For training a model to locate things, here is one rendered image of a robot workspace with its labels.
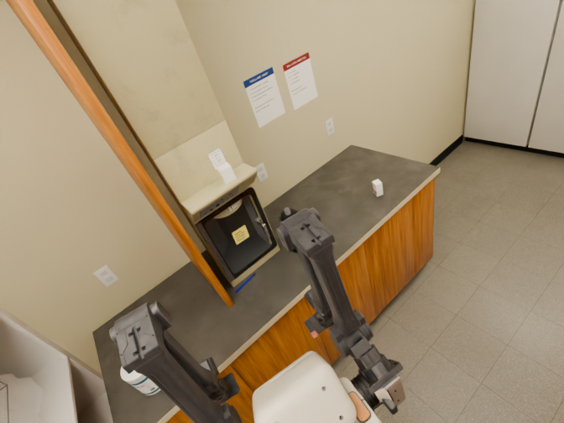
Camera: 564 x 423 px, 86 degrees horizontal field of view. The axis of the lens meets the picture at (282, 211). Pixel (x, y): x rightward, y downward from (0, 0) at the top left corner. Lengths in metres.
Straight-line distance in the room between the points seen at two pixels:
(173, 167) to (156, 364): 0.73
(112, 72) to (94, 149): 0.54
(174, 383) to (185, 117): 0.86
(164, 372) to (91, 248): 1.10
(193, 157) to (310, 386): 0.89
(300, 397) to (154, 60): 1.06
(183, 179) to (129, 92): 0.35
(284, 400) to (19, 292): 1.38
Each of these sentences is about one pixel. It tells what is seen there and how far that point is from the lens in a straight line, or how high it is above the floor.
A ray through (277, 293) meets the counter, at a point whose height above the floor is 0.94.
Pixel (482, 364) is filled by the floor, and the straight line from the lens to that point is 2.34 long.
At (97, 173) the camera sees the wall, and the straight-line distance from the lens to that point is 1.63.
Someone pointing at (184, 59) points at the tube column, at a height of 1.96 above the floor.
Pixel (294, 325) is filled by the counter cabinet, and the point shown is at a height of 0.73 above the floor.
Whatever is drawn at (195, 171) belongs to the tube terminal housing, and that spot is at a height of 1.59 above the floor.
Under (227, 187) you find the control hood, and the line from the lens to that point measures 1.22.
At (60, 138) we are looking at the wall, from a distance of 1.58.
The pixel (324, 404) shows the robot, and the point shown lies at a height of 1.35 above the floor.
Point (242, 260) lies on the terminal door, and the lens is 1.54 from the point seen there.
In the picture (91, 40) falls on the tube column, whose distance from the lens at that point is 1.14.
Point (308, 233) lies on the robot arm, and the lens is 0.71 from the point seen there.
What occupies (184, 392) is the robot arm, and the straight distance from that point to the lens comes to 0.81.
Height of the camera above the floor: 2.10
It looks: 37 degrees down
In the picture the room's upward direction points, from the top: 21 degrees counter-clockwise
